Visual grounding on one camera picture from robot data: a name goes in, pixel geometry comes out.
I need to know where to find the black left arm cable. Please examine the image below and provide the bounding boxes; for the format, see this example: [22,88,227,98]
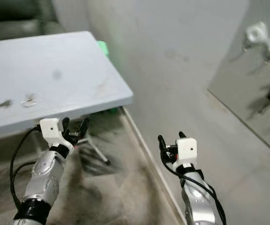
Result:
[9,126,42,209]

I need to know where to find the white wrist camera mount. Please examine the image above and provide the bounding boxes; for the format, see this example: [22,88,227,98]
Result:
[39,117,74,151]
[172,137,198,170]

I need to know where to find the keys on large ring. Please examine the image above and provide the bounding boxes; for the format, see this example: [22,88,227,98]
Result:
[21,93,37,108]

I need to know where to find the dark green leather sofa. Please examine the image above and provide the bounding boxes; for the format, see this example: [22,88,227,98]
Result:
[0,0,66,43]

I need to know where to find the shiny metal wall panel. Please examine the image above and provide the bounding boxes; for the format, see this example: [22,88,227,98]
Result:
[207,0,270,162]

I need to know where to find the white folding table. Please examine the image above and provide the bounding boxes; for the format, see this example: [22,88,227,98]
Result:
[0,31,134,165]

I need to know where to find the white wall skirting strip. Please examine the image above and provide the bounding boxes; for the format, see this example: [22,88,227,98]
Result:
[120,108,187,225]

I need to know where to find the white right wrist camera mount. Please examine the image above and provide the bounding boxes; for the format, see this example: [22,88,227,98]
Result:
[172,137,198,170]

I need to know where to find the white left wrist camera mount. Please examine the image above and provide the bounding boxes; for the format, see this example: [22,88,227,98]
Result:
[39,117,74,151]

